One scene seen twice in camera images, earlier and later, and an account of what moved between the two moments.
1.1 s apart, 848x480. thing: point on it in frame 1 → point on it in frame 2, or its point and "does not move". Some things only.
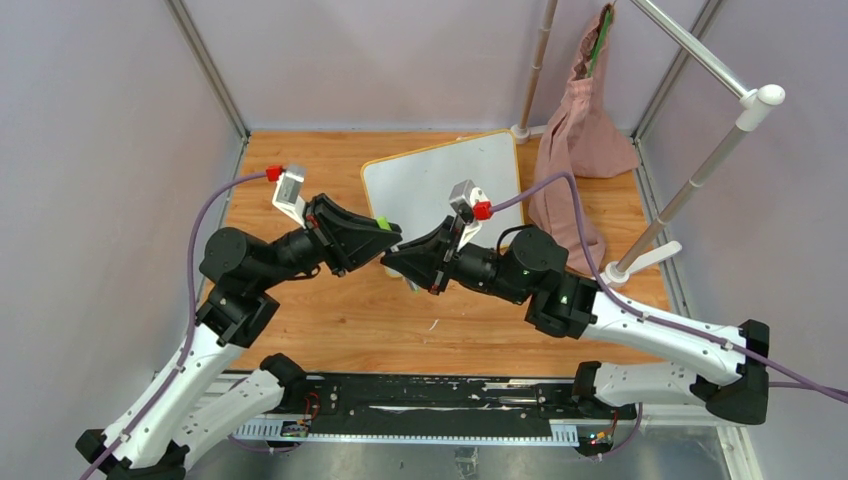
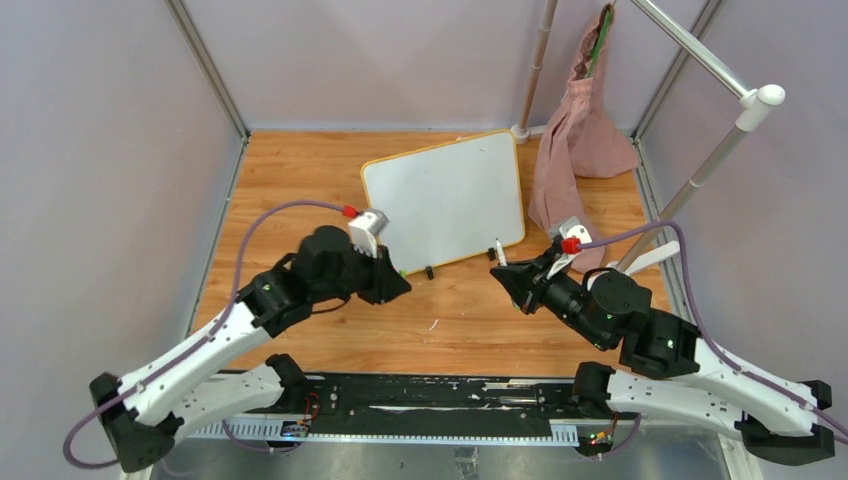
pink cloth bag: (587, 136) does not move
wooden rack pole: (521, 132) does not move
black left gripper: (342, 237) → (386, 282)
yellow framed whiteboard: (412, 191) does not move
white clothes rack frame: (756, 102) does not move
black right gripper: (421, 258) → (526, 280)
